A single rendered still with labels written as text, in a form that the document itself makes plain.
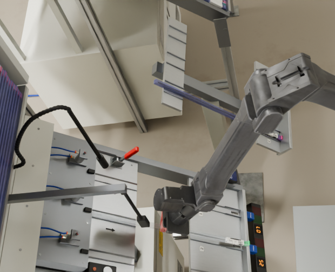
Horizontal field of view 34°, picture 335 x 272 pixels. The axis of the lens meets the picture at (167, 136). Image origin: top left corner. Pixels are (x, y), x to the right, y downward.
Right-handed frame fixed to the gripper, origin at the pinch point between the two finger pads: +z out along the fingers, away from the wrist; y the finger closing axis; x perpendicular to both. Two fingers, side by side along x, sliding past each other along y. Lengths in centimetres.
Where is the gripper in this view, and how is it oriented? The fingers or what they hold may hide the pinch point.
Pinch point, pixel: (163, 227)
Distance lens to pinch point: 155.9
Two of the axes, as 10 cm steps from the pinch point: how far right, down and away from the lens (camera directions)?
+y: 0.2, 8.5, -5.3
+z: -4.4, 4.9, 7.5
